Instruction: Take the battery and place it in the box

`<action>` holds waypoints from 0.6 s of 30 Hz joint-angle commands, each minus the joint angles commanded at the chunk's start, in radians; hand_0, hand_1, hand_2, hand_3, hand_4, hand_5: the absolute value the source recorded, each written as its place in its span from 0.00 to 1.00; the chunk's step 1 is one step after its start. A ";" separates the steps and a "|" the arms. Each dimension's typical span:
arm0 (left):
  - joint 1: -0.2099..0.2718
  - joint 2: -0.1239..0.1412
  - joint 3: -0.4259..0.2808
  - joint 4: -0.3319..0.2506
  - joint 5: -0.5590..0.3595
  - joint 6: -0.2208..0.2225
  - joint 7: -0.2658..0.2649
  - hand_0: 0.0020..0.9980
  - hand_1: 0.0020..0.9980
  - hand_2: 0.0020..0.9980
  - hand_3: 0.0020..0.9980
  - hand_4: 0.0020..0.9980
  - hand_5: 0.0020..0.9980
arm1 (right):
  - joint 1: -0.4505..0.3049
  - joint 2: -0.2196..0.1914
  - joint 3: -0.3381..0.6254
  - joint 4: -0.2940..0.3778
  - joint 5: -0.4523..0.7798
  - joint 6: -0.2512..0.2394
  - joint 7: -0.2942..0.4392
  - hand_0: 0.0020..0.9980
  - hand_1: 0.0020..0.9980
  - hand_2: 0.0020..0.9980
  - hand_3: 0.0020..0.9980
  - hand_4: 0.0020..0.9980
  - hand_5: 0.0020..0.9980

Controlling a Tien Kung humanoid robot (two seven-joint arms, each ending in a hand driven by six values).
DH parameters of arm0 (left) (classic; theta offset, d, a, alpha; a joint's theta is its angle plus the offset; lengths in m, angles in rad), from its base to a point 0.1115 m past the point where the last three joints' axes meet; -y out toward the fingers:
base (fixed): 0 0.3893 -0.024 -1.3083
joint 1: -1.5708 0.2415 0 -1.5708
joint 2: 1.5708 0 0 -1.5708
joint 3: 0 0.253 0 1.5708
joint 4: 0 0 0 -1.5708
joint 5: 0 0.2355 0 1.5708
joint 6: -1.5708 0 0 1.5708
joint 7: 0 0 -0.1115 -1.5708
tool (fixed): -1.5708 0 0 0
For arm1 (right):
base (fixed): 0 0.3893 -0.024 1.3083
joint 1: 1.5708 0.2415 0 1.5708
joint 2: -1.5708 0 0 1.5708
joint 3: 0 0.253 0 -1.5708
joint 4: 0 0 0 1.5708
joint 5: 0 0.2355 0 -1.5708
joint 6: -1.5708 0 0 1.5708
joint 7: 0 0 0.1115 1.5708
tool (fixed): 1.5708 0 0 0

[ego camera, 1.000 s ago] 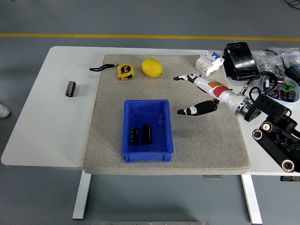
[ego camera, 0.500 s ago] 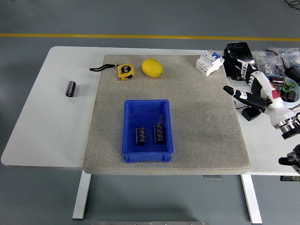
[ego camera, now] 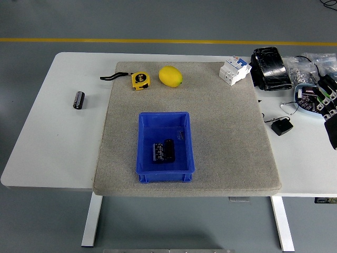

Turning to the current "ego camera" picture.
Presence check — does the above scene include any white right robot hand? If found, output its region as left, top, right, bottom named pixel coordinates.
left=315, top=79, right=337, bottom=151

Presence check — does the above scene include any black cylindrical battery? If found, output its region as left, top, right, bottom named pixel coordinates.
left=299, top=95, right=317, bottom=111
left=301, top=86, right=319, bottom=96
left=72, top=90, right=86, bottom=110
left=152, top=142, right=166, bottom=162
left=163, top=139, right=176, bottom=162

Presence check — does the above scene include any blue plastic box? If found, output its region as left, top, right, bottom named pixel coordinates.
left=135, top=111, right=196, bottom=183

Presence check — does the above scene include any black power adapter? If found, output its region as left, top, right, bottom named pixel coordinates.
left=318, top=74, right=337, bottom=86

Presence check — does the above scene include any light blue bowl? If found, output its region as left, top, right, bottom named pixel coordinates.
left=293, top=83, right=330, bottom=118

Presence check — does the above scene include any clear plastic parts bag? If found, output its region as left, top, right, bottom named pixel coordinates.
left=302, top=52, right=337, bottom=77

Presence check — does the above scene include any clear bag of washers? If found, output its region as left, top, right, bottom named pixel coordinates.
left=286, top=56, right=321, bottom=87

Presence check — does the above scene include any small black plug block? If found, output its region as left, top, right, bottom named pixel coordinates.
left=263, top=115, right=294, bottom=137

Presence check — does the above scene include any black wrapped device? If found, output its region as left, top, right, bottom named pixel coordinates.
left=249, top=46, right=294, bottom=92

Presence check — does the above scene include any black table control panel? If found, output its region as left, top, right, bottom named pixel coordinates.
left=314, top=197, right=337, bottom=205

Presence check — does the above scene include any white circuit breaker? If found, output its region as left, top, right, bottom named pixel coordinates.
left=219, top=55, right=252, bottom=86

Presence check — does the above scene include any white table leg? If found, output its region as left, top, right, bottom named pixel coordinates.
left=81, top=196, right=103, bottom=247
left=271, top=196, right=295, bottom=252

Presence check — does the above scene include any grey-brown mat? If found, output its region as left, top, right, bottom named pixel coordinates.
left=92, top=61, right=282, bottom=197

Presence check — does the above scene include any yellow lemon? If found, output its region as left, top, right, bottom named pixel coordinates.
left=158, top=65, right=183, bottom=87

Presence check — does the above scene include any thin black adapter cable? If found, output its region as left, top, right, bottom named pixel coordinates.
left=294, top=54, right=323, bottom=80

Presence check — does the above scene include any thin black wire loop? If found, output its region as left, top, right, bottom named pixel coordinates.
left=280, top=101, right=300, bottom=116

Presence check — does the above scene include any black floor cable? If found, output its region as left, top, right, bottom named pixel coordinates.
left=319, top=0, right=337, bottom=12

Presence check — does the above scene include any yellow tape measure with strap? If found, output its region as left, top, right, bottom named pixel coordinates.
left=100, top=71, right=152, bottom=92

